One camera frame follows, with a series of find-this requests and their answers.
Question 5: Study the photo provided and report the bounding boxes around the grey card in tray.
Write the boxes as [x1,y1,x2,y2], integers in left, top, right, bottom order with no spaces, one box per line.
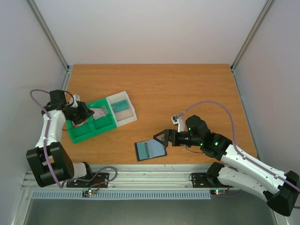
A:
[101,106,109,116]

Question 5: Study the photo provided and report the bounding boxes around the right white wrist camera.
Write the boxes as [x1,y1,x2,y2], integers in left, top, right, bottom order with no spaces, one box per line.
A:
[171,115,185,132]

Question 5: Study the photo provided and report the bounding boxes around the green plastic tray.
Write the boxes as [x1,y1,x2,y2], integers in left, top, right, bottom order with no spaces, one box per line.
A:
[66,98,117,144]

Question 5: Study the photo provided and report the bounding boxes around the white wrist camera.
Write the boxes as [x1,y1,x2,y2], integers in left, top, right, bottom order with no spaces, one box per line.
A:
[69,94,80,108]
[171,115,185,132]

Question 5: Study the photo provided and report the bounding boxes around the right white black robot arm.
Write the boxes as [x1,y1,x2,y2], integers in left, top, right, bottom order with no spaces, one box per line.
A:
[153,115,300,217]

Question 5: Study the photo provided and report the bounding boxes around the right small circuit board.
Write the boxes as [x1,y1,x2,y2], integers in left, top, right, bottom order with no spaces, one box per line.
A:
[210,189,228,195]

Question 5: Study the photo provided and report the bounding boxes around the left small circuit board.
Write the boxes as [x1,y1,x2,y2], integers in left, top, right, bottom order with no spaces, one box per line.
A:
[82,190,97,198]

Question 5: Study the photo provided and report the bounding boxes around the grey slotted cable duct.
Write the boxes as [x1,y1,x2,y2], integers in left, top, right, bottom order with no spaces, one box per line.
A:
[31,190,211,200]

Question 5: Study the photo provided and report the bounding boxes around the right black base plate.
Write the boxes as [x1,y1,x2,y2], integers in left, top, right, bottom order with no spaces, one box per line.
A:
[188,172,216,188]

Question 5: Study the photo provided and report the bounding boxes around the white pink patterned card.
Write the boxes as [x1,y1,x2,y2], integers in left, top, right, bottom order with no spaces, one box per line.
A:
[91,108,105,120]

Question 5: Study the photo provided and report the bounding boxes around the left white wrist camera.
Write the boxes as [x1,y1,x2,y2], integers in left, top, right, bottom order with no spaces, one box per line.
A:
[69,94,80,108]

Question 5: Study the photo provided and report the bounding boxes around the small circuit board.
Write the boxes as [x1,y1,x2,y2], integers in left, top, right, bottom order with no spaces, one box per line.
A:
[210,189,228,195]
[82,190,97,198]

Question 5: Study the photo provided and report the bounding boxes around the white plastic tray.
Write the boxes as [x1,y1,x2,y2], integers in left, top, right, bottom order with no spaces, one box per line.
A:
[106,91,137,127]

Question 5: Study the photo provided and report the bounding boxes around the right aluminium frame post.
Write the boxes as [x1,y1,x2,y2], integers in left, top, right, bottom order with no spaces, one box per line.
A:
[230,0,275,71]

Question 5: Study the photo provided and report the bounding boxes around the aluminium frame post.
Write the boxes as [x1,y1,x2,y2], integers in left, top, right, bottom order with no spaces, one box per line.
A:
[26,0,71,71]
[230,0,275,71]

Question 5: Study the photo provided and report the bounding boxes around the red white card in tray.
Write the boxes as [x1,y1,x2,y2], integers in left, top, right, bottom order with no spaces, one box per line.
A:
[74,121,87,128]

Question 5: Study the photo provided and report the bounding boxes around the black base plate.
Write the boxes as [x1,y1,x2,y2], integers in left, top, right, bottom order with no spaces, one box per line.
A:
[66,172,110,188]
[188,172,216,188]

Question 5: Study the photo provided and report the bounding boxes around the dark blue card holder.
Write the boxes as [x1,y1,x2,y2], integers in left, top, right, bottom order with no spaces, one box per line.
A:
[134,139,167,161]

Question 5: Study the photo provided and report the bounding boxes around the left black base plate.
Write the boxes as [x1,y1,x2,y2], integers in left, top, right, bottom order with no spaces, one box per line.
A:
[66,172,110,188]

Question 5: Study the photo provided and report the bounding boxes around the left aluminium frame post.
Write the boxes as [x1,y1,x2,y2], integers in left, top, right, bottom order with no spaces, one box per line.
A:
[26,0,71,71]

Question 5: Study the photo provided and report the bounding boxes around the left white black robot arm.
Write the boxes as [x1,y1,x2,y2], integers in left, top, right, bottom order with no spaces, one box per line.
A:
[26,90,94,188]

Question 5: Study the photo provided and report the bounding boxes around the aluminium front rail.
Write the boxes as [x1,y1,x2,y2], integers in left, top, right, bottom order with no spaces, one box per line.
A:
[21,164,210,191]

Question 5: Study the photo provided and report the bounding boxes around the teal card in white tray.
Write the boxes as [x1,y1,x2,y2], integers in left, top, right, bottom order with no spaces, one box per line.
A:
[111,99,129,113]

